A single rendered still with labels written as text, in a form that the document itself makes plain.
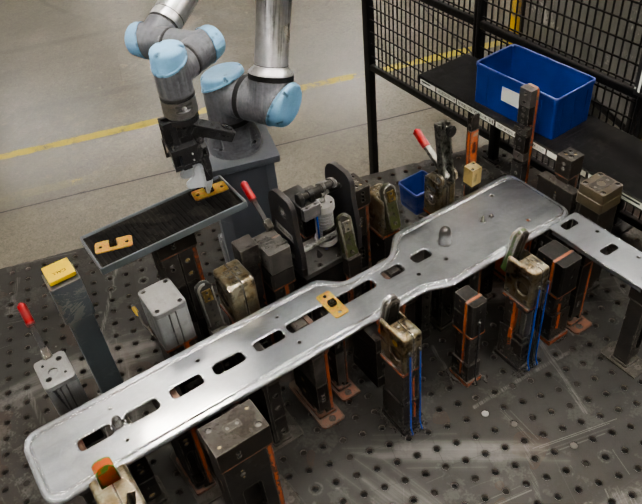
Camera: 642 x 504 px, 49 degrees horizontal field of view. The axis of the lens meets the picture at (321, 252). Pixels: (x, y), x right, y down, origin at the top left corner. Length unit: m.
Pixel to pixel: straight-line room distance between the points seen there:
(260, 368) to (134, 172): 2.60
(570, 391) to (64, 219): 2.71
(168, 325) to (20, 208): 2.53
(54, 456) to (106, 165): 2.77
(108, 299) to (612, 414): 1.43
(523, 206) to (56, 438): 1.23
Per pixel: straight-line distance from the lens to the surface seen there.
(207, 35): 1.58
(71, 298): 1.68
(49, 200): 4.01
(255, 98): 1.82
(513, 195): 1.94
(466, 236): 1.81
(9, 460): 1.98
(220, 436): 1.42
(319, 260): 1.80
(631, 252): 1.83
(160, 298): 1.58
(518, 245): 1.68
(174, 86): 1.50
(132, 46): 1.67
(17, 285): 2.42
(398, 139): 3.95
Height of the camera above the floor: 2.19
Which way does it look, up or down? 42 degrees down
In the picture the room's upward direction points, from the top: 7 degrees counter-clockwise
